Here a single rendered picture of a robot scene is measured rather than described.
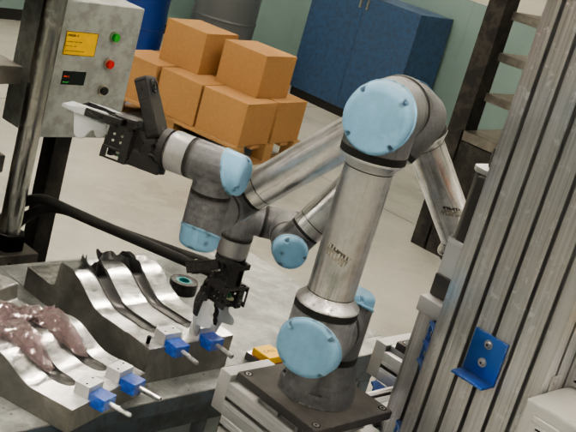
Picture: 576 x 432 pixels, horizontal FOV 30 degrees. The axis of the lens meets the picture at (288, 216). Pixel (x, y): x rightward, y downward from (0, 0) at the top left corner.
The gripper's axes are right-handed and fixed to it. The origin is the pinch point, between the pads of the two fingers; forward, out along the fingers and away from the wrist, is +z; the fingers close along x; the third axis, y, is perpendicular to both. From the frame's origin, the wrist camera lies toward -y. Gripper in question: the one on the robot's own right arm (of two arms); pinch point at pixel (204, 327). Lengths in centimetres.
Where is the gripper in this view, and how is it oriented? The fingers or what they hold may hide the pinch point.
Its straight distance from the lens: 255.8
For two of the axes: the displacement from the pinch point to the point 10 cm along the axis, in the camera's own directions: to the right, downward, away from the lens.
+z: -2.7, 9.2, 3.0
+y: 6.8, 4.0, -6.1
